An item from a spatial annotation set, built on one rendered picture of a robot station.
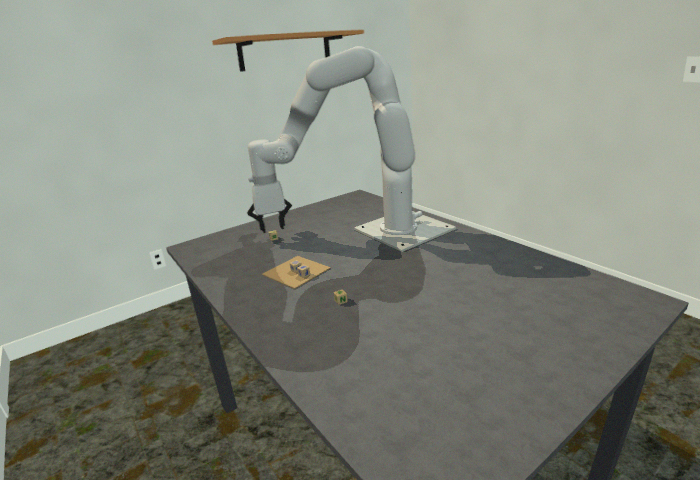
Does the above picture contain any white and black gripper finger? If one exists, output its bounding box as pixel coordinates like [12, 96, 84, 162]
[279, 199, 292, 229]
[247, 204, 266, 233]

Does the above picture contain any tan flat mat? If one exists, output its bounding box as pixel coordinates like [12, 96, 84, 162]
[262, 256, 331, 289]

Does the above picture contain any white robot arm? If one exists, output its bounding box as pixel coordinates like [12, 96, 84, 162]
[248, 46, 422, 235]

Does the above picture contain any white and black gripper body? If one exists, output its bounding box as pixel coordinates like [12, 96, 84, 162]
[252, 180, 285, 215]

